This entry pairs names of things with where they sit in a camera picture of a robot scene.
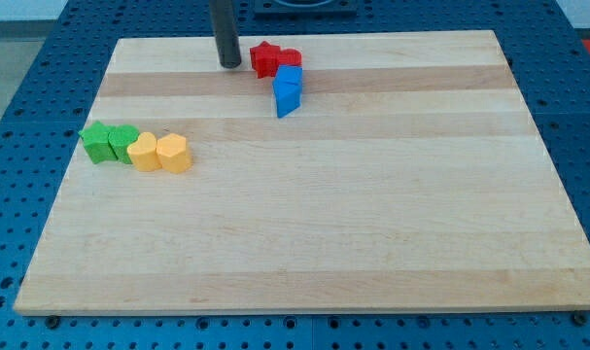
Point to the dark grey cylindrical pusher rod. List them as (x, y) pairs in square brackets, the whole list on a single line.
[(225, 33)]

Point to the blue cube block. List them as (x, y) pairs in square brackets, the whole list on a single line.
[(289, 74)]

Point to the red star block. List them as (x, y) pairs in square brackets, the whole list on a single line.
[(264, 59)]

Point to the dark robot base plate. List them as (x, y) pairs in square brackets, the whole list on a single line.
[(266, 8)]

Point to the light wooden board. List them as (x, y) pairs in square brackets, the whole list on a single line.
[(411, 179)]

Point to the red round block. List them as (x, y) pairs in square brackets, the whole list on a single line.
[(290, 57)]

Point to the yellow hexagon block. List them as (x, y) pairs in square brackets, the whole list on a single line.
[(173, 153)]

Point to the green round block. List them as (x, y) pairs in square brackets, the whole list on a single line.
[(120, 137)]

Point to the blue triangular block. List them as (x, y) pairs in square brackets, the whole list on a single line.
[(287, 97)]

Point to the yellow heart block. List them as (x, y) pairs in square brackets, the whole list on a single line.
[(142, 153)]

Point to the green star block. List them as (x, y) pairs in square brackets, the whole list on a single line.
[(96, 142)]

